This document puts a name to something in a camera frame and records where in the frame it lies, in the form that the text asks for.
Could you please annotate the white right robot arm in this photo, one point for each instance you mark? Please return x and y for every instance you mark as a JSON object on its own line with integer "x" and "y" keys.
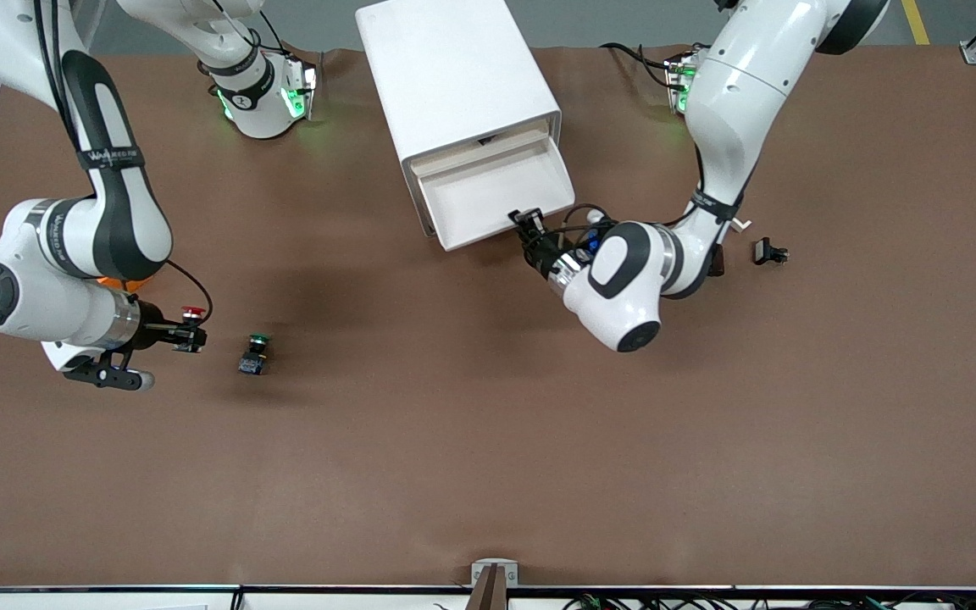
{"x": 107, "y": 212}

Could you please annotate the green push button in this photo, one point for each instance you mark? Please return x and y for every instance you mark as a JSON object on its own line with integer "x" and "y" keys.
{"x": 252, "y": 363}

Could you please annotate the brown wooden bar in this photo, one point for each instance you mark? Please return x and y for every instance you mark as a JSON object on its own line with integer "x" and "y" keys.
{"x": 488, "y": 593}

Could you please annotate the grey metal table bracket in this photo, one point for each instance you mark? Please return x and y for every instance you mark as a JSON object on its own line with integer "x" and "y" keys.
{"x": 512, "y": 576}

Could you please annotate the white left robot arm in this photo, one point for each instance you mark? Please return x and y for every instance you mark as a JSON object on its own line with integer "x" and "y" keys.
{"x": 734, "y": 85}

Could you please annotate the brown table cover sheet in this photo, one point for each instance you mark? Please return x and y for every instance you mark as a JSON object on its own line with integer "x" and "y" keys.
{"x": 488, "y": 440}

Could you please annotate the orange block with hole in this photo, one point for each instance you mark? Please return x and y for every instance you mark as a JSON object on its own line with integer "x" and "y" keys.
{"x": 119, "y": 282}

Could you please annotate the white table edge rail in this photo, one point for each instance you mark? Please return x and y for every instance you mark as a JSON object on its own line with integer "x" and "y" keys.
{"x": 115, "y": 601}

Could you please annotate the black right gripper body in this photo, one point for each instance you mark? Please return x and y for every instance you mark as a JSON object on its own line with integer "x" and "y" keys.
{"x": 152, "y": 332}

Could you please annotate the yellow floor tape line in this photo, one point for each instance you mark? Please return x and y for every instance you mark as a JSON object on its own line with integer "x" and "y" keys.
{"x": 916, "y": 21}

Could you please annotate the small black clip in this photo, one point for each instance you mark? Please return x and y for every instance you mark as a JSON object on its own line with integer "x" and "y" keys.
{"x": 766, "y": 252}

